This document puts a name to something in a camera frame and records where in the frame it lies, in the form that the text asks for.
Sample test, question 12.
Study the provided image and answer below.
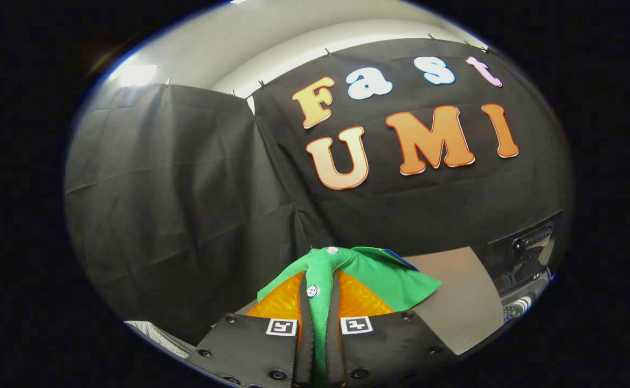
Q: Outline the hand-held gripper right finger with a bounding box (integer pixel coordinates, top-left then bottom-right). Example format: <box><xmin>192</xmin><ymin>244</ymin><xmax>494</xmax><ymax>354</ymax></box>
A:
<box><xmin>325</xmin><ymin>268</ymin><xmax>459</xmax><ymax>388</ymax></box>

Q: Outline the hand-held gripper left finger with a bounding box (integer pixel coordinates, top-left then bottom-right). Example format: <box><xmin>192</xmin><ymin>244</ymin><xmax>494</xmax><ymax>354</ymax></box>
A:
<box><xmin>187</xmin><ymin>271</ymin><xmax>316</xmax><ymax>388</ymax></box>

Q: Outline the green polo shirt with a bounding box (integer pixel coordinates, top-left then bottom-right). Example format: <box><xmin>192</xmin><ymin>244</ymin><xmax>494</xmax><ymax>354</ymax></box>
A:
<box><xmin>257</xmin><ymin>246</ymin><xmax>442</xmax><ymax>388</ymax></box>

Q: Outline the dark washing machine lid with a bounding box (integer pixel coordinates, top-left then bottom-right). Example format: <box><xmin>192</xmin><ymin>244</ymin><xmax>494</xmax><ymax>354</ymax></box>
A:
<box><xmin>484</xmin><ymin>223</ymin><xmax>557</xmax><ymax>278</ymax></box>

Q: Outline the grey cabinet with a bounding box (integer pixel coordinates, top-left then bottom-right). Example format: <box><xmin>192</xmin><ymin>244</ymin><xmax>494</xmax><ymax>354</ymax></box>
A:
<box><xmin>237</xmin><ymin>246</ymin><xmax>505</xmax><ymax>356</ymax></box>

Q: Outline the white ribbed object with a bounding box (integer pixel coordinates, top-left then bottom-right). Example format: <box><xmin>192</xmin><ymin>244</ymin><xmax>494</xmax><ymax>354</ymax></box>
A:
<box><xmin>124</xmin><ymin>320</ymin><xmax>194</xmax><ymax>360</ymax></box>

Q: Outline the black backdrop cloth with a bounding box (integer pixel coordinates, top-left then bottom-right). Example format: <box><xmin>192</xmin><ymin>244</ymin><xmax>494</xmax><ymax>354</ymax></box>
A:
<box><xmin>64</xmin><ymin>37</ymin><xmax>574</xmax><ymax>347</ymax></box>

